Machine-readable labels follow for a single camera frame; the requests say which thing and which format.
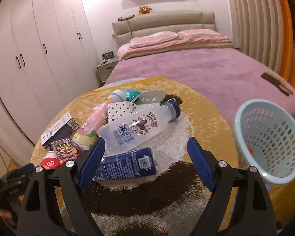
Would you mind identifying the dark ornament on headboard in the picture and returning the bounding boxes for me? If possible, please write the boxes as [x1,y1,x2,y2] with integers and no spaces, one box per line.
[118,14,135,21]

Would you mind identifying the pink pillow left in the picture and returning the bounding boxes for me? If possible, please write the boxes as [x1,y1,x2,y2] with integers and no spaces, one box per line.
[129,31,180,49]

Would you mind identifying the pink pillow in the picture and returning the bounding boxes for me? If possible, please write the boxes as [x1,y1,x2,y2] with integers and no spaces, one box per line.
[177,29,221,39]
[129,31,180,49]

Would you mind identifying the white and blue box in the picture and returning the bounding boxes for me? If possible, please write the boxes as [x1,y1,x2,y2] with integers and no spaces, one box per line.
[40,111,79,147]

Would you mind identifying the white wardrobe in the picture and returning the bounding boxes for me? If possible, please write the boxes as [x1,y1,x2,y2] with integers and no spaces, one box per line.
[0,0,99,143]

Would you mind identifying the light blue plastic basket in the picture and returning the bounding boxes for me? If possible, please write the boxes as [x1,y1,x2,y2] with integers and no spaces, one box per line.
[233,99,295,185]

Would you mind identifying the orange plush toy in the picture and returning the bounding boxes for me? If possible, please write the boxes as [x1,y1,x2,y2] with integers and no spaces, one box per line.
[138,5,152,14]

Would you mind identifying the round yellow panda rug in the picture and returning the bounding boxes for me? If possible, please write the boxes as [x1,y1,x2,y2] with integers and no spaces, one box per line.
[44,77,238,235]

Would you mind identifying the white heart pattern bag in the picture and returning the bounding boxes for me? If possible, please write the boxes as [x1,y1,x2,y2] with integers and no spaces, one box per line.
[107,101,137,123]

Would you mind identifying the beige curtain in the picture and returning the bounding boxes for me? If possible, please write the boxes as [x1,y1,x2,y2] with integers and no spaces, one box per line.
[229,0,284,73]

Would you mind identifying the clear plastic bottle blue cap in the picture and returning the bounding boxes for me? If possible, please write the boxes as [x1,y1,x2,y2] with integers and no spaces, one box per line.
[97,99,181,156]

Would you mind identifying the dark brush on bed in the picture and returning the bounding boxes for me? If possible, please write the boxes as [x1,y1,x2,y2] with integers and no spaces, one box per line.
[261,71,294,96]

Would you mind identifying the pink pillow right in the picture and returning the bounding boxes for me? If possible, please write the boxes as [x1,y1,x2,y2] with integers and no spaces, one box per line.
[177,29,221,39]

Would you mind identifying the teal packet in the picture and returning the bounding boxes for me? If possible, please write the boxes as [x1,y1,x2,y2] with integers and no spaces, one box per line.
[124,89,141,102]

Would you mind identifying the dark snack packet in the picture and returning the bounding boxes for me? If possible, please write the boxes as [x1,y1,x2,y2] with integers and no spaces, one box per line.
[50,137,83,165]

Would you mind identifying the bed with purple blanket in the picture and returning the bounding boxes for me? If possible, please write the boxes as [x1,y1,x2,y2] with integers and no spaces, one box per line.
[105,10,295,128]

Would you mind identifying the picture frame on nightstand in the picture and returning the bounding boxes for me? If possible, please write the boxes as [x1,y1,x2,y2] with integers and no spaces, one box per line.
[102,51,114,60]

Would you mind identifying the red white paper cup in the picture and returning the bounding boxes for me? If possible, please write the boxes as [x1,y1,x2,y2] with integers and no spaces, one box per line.
[40,151,62,170]

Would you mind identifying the beige padded headboard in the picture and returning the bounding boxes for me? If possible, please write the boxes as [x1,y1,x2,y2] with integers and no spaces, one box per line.
[112,10,217,47]

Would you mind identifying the grey bedside nightstand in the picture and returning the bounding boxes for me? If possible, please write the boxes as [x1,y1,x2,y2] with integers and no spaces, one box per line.
[96,56,119,83]

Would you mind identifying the pink yogurt drink bottle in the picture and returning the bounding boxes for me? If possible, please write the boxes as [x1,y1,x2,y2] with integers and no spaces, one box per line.
[72,89,127,150]

